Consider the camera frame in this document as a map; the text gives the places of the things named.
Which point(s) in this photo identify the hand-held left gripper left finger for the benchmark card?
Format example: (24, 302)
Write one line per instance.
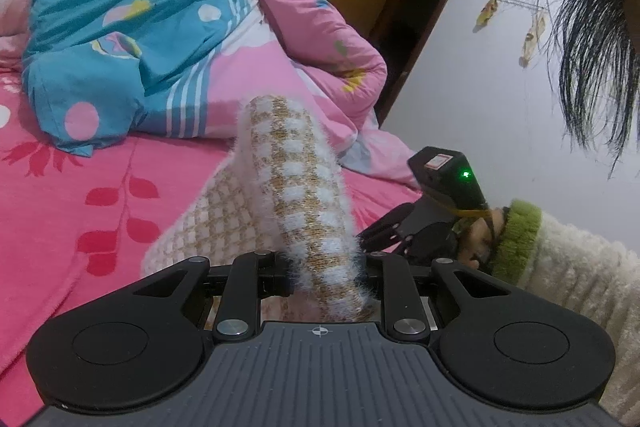
(272, 279)

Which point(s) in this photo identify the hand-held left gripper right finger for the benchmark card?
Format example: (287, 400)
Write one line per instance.
(374, 272)

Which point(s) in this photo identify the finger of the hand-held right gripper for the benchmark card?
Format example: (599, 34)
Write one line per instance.
(390, 219)
(387, 242)

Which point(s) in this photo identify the beige white houndstooth coat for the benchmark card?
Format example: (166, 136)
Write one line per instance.
(300, 187)

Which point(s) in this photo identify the person's right hand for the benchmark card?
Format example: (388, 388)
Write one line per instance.
(482, 237)

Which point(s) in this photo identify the pink floral blanket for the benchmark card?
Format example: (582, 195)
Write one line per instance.
(100, 207)

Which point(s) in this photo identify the person's dark-haired head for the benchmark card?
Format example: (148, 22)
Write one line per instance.
(600, 7)

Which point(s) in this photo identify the blue and pink quilt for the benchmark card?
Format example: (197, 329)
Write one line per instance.
(175, 32)

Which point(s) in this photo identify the yellow wall sticker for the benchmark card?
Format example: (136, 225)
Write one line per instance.
(532, 39)
(487, 12)

